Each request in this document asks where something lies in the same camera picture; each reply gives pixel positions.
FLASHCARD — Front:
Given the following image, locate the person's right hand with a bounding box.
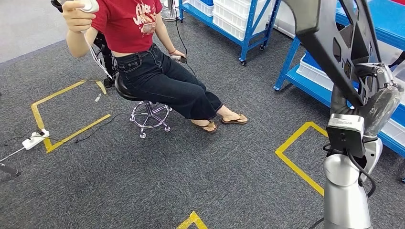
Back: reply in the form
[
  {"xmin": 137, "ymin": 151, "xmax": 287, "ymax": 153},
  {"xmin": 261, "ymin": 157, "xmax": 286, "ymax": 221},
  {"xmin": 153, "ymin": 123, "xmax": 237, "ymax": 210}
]
[{"xmin": 62, "ymin": 0, "xmax": 96, "ymax": 34}]

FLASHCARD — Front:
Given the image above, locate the person's left hand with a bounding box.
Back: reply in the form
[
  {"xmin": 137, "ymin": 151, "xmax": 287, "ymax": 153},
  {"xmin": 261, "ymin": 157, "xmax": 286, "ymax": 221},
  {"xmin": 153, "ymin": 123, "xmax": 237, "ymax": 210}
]
[{"xmin": 170, "ymin": 49, "xmax": 187, "ymax": 63}]

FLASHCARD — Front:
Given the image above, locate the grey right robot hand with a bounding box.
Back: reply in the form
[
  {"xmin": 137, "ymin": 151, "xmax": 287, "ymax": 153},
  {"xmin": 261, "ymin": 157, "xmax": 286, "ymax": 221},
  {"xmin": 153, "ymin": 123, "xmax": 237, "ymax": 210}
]
[{"xmin": 353, "ymin": 62, "xmax": 404, "ymax": 139}]

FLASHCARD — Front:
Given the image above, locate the white handheld controller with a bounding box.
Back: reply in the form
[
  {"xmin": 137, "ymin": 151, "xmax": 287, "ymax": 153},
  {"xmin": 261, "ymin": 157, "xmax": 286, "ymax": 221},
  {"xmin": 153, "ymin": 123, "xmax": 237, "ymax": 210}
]
[{"xmin": 50, "ymin": 0, "xmax": 114, "ymax": 80}]

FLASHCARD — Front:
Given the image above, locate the black plastic license plate bracket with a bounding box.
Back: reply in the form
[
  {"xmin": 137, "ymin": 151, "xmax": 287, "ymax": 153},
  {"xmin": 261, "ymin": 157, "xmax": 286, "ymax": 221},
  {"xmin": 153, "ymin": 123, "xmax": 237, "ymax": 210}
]
[{"xmin": 281, "ymin": 0, "xmax": 385, "ymax": 110}]

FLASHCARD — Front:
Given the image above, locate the person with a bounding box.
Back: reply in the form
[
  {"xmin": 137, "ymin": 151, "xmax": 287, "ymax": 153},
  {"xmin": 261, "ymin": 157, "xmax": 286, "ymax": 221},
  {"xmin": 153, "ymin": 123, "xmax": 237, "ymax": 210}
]
[{"xmin": 62, "ymin": 0, "xmax": 249, "ymax": 134}]

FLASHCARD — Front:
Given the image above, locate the chrome stanchion base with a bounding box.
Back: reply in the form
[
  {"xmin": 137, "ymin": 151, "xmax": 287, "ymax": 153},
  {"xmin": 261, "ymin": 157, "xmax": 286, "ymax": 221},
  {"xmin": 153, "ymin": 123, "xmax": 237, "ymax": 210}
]
[{"xmin": 161, "ymin": 0, "xmax": 180, "ymax": 21}]

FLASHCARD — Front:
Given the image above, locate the black wheeled stand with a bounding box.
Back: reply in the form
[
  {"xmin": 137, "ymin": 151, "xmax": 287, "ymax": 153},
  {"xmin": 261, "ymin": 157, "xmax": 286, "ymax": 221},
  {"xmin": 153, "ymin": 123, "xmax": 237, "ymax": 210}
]
[{"xmin": 93, "ymin": 31, "xmax": 118, "ymax": 89}]

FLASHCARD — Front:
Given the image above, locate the black stool chrome base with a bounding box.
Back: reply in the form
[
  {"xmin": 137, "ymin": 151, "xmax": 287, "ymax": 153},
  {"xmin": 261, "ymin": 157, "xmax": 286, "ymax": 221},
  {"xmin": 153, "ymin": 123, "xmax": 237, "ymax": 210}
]
[{"xmin": 114, "ymin": 72, "xmax": 173, "ymax": 139}]

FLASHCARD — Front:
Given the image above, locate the brown sandal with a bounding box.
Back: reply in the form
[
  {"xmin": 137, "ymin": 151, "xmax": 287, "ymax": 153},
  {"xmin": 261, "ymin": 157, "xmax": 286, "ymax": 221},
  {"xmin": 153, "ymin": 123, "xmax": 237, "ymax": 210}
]
[
  {"xmin": 191, "ymin": 120, "xmax": 218, "ymax": 134},
  {"xmin": 221, "ymin": 114, "xmax": 249, "ymax": 125}
]

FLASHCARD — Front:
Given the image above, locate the blue plastic crate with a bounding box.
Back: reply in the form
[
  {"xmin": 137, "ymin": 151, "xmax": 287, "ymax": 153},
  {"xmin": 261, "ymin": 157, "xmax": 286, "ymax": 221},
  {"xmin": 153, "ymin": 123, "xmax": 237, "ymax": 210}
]
[{"xmin": 301, "ymin": 51, "xmax": 324, "ymax": 71}]

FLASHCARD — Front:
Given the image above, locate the yellow floor tape square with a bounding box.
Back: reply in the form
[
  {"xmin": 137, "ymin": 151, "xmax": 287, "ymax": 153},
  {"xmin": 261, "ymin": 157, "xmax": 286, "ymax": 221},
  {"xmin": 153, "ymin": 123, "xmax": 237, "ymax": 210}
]
[{"xmin": 274, "ymin": 121, "xmax": 330, "ymax": 197}]

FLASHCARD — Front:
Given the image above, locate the white power strip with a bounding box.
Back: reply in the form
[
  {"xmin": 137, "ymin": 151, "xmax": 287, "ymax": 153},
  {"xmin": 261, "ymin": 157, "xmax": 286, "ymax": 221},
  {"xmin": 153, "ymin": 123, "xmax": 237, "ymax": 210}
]
[{"xmin": 21, "ymin": 129, "xmax": 51, "ymax": 151}]

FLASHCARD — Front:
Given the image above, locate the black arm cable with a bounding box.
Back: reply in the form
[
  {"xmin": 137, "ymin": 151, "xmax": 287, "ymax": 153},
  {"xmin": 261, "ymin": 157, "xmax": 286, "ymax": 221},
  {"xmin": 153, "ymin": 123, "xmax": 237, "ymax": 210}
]
[{"xmin": 346, "ymin": 151, "xmax": 377, "ymax": 198}]

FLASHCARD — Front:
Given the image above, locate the white power cord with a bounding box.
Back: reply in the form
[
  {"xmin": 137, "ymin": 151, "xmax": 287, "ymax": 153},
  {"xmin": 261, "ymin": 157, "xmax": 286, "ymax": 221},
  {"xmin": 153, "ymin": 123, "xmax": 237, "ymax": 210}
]
[{"xmin": 0, "ymin": 146, "xmax": 26, "ymax": 163}]

